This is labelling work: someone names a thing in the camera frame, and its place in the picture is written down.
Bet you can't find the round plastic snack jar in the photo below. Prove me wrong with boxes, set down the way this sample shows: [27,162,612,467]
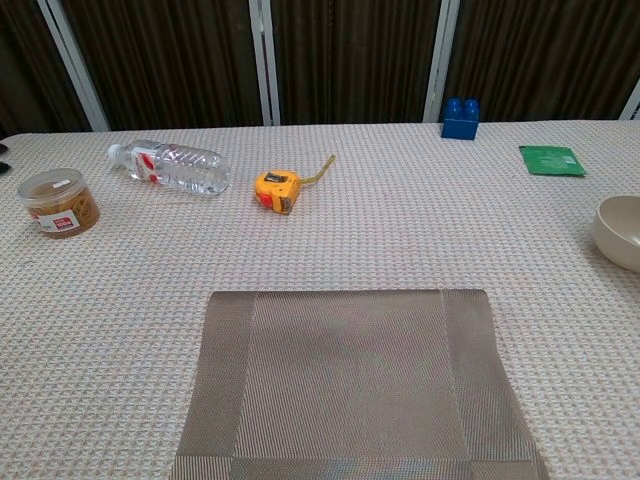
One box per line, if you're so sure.
[17,168,101,240]

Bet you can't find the green foil packet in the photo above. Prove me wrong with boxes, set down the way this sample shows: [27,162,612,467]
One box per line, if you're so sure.
[518,144,587,177]

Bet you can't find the blue toy building brick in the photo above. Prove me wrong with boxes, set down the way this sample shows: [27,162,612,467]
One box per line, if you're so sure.
[440,96,481,141]

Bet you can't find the dark pleated screen panel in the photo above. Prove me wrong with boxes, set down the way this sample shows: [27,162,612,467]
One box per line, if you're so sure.
[269,0,444,126]
[444,0,640,123]
[0,0,96,139]
[59,0,266,132]

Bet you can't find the yellow tape measure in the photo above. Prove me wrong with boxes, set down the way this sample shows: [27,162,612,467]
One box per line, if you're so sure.
[253,153,337,217]

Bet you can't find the brown woven placemat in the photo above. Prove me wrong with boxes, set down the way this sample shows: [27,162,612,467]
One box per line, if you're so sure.
[168,288,551,480]

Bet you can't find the white screen frame post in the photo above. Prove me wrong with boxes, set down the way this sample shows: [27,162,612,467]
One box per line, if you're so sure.
[422,0,460,124]
[37,0,110,133]
[248,0,281,127]
[618,79,640,121]

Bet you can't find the cream round bowl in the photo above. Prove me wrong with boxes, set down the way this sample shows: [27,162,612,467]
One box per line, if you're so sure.
[593,194,640,274]

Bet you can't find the beige woven tablecloth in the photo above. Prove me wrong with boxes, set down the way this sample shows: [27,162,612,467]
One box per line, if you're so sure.
[0,118,640,480]

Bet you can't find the clear plastic water bottle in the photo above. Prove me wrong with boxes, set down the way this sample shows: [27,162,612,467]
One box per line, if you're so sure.
[107,139,231,197]

